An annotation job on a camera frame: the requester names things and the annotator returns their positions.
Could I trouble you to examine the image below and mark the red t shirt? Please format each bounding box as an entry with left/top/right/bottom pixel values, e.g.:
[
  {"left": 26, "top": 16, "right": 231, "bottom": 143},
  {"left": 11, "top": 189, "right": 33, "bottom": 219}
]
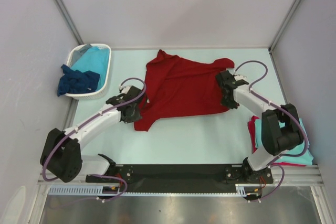
[{"left": 134, "top": 50, "right": 235, "bottom": 131}]

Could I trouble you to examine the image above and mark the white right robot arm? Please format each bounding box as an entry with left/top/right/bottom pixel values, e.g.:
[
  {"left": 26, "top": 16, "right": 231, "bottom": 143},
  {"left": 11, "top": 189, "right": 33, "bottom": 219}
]
[{"left": 216, "top": 70, "right": 308, "bottom": 183}]

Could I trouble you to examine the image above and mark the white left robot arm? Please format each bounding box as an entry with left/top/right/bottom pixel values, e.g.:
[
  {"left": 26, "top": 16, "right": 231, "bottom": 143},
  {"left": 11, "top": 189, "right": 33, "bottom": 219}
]
[{"left": 40, "top": 86, "right": 144, "bottom": 183}]

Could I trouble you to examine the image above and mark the white laundry basket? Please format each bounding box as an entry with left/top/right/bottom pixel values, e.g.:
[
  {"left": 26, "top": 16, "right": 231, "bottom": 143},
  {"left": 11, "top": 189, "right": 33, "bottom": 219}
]
[{"left": 65, "top": 44, "right": 112, "bottom": 100}]

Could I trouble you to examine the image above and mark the pink folded t shirt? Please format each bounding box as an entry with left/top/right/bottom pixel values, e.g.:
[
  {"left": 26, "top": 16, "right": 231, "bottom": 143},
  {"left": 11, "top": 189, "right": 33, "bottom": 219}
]
[{"left": 247, "top": 115, "right": 308, "bottom": 167}]

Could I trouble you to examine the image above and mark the turquoise t shirt in basket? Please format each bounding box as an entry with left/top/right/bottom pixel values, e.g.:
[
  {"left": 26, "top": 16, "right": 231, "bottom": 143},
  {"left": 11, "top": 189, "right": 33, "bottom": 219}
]
[{"left": 70, "top": 46, "right": 110, "bottom": 91}]

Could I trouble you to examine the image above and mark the navy blue t shirt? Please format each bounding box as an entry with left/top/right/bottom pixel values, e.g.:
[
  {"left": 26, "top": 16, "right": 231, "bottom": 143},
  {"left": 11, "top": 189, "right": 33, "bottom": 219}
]
[{"left": 57, "top": 65, "right": 100, "bottom": 97}]

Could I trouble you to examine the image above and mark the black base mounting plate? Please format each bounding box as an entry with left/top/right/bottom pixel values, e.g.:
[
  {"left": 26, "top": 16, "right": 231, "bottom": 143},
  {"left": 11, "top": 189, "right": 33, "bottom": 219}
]
[{"left": 86, "top": 163, "right": 275, "bottom": 193}]

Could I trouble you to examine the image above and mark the grey t shirt in basket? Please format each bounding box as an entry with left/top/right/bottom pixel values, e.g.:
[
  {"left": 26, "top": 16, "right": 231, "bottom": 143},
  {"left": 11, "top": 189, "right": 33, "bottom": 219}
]
[{"left": 72, "top": 44, "right": 92, "bottom": 64}]

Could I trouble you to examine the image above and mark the light blue folded t shirt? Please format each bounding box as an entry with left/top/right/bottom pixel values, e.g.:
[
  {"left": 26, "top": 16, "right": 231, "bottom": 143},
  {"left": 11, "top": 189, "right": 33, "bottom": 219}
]
[{"left": 254, "top": 118, "right": 314, "bottom": 167}]

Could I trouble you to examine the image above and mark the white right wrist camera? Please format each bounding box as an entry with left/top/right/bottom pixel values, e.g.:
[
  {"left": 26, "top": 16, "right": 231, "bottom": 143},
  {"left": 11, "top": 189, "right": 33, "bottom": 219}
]
[{"left": 234, "top": 74, "right": 249, "bottom": 85}]

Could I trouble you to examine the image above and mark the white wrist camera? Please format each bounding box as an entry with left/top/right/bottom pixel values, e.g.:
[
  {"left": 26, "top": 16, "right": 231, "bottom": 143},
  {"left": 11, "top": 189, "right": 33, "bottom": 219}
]
[
  {"left": 119, "top": 84, "right": 132, "bottom": 94},
  {"left": 234, "top": 74, "right": 249, "bottom": 85}
]

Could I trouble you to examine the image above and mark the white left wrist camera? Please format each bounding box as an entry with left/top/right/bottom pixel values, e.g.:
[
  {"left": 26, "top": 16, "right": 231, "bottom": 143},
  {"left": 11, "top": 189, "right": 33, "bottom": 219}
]
[{"left": 119, "top": 84, "right": 132, "bottom": 94}]

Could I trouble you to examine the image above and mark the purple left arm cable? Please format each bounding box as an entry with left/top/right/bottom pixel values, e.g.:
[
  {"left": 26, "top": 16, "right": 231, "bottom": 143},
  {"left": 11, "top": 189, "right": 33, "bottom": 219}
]
[{"left": 41, "top": 77, "right": 148, "bottom": 204}]

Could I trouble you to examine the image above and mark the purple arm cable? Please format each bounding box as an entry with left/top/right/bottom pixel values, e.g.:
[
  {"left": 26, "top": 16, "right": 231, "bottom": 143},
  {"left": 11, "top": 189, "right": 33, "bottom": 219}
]
[
  {"left": 233, "top": 60, "right": 308, "bottom": 204},
  {"left": 41, "top": 77, "right": 148, "bottom": 204}
]

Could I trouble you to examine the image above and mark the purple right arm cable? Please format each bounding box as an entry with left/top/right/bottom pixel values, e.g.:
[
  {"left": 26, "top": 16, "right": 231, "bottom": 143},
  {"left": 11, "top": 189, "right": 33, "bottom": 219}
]
[{"left": 233, "top": 60, "right": 308, "bottom": 204}]

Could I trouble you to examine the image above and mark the white slotted cable duct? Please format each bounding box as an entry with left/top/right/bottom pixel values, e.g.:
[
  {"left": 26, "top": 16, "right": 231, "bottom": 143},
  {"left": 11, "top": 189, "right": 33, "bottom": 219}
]
[{"left": 49, "top": 184, "right": 262, "bottom": 197}]

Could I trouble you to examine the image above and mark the aluminium frame rail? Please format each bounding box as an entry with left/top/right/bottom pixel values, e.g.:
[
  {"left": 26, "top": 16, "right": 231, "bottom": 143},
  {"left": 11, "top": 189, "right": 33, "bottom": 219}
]
[{"left": 37, "top": 165, "right": 324, "bottom": 186}]

